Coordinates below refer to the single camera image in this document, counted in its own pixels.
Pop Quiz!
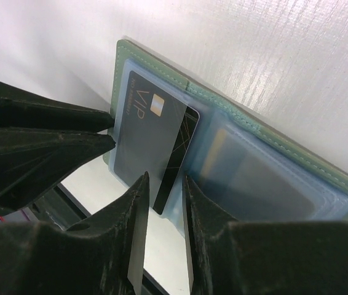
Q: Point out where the sage green card holder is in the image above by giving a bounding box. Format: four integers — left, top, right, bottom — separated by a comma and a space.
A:
104, 39, 348, 230

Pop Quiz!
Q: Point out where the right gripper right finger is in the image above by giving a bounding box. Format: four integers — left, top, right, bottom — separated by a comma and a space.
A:
182, 176, 348, 294

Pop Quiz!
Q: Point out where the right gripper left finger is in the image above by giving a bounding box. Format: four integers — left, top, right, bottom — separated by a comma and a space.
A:
0, 174, 149, 294

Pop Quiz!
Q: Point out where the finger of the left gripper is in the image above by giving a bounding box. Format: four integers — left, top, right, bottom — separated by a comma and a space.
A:
0, 82, 114, 132
0, 128, 115, 209

